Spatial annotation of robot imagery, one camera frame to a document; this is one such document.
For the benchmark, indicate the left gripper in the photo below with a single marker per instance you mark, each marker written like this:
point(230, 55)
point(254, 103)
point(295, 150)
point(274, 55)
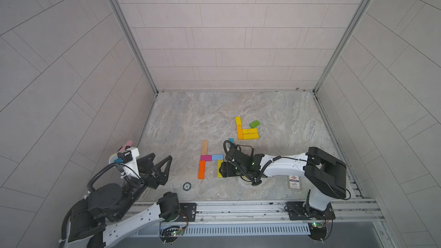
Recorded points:
point(153, 182)

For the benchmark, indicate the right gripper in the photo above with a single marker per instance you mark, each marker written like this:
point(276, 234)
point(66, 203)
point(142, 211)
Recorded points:
point(225, 166)

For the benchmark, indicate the light blue block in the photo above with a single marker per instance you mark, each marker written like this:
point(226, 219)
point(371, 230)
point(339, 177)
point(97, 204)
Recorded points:
point(217, 157)

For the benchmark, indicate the magenta block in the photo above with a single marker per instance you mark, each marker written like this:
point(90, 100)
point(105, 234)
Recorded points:
point(206, 158)

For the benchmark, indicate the amber orange block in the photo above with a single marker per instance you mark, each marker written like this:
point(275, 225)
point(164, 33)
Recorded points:
point(239, 132)

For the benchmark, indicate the natural wood block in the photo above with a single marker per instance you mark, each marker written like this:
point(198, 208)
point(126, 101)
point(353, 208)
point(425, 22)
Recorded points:
point(204, 150)

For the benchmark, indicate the green block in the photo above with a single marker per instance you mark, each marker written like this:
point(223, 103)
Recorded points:
point(254, 124)

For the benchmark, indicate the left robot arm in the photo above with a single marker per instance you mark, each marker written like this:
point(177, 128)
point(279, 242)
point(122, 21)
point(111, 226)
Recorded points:
point(97, 220)

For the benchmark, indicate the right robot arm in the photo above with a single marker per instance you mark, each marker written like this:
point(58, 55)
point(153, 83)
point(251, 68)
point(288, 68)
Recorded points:
point(326, 173)

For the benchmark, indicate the small yellow block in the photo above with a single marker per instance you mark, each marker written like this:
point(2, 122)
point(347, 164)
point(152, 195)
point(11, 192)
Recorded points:
point(238, 121)

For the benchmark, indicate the playing card box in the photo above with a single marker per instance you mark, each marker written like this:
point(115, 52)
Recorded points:
point(294, 183)

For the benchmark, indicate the left circuit board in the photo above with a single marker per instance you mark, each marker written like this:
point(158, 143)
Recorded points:
point(170, 234)

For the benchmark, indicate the circuit board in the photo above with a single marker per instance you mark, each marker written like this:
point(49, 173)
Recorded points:
point(170, 234)
point(318, 231)

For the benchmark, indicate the right circuit board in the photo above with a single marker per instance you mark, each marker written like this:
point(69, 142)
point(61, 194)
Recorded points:
point(318, 231)

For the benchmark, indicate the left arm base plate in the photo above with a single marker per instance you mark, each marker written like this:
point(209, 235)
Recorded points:
point(188, 212)

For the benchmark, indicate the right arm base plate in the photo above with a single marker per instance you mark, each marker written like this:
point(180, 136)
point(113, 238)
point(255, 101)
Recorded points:
point(297, 211)

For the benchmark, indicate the aluminium mounting rail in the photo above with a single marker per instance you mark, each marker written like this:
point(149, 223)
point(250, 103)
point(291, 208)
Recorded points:
point(272, 211)

